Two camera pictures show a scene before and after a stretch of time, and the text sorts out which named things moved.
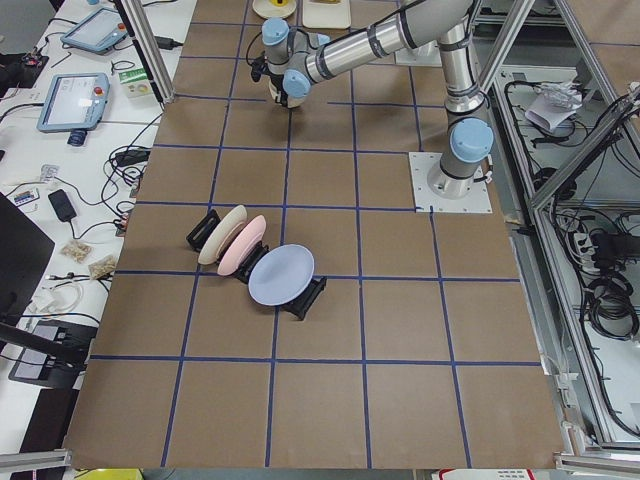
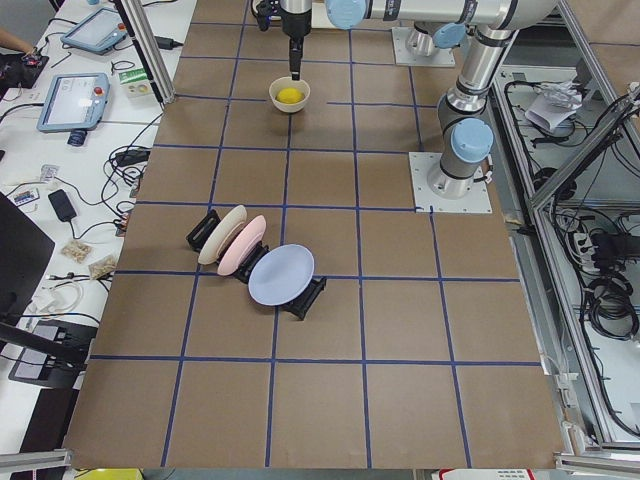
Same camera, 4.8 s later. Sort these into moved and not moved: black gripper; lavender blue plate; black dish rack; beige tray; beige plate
Moved: black gripper
Not moved: beige plate; beige tray; black dish rack; lavender blue plate
